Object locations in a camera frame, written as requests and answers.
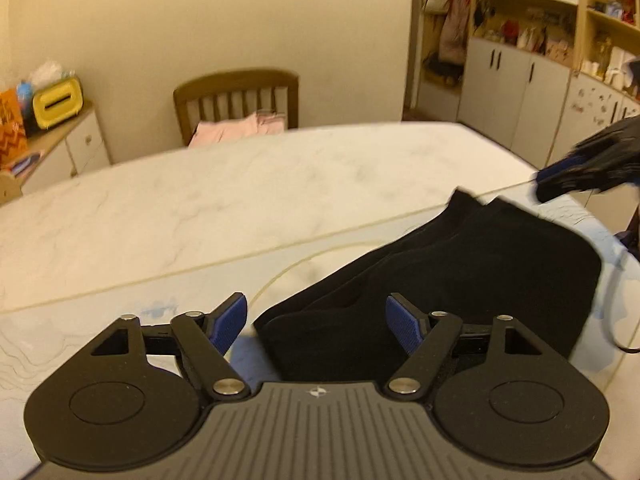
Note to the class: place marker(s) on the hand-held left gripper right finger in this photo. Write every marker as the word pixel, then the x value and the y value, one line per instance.
pixel 405 327

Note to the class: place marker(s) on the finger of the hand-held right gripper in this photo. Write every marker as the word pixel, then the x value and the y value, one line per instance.
pixel 555 180

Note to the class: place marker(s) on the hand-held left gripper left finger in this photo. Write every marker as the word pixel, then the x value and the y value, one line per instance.
pixel 227 322

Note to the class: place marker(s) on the black t-shirt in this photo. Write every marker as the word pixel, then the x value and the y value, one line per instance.
pixel 450 270

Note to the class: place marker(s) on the white stickered cabinet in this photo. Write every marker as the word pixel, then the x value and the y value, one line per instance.
pixel 585 115

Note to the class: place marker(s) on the white pitcher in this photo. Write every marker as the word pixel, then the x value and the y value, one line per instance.
pixel 615 78

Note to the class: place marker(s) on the white jar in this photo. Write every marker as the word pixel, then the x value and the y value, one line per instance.
pixel 589 68

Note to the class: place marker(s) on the white rectangular board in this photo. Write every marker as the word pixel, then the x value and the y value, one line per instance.
pixel 617 56

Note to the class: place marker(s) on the row of shelf boxes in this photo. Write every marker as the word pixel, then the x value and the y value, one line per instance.
pixel 615 9

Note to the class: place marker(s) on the white bottle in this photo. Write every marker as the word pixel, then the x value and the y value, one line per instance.
pixel 527 41

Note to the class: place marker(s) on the black and yellow bag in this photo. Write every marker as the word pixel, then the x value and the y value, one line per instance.
pixel 442 72

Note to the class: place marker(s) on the pink hanging garment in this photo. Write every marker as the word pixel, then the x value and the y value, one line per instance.
pixel 455 25

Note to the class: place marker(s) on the pink garment with striped trim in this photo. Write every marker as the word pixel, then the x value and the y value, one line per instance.
pixel 225 130

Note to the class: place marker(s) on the white side cabinet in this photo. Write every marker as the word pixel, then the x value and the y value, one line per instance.
pixel 85 145

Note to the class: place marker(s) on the brown wooden chair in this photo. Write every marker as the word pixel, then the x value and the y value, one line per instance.
pixel 235 80

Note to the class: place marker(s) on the light wooden chair back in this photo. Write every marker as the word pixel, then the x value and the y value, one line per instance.
pixel 9 187

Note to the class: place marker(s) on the blue and pink mat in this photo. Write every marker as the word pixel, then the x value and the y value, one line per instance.
pixel 25 162

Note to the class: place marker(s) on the yellow tissue box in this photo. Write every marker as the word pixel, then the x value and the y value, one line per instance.
pixel 60 120

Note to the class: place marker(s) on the orange snack bag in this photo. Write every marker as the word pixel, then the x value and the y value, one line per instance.
pixel 12 140

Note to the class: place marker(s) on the blue container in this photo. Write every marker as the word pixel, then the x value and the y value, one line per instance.
pixel 25 94

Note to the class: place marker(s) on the clear plastic bag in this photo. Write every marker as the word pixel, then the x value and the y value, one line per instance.
pixel 50 72

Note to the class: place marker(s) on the white wall cabinet unit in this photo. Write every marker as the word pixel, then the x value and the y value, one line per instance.
pixel 583 10

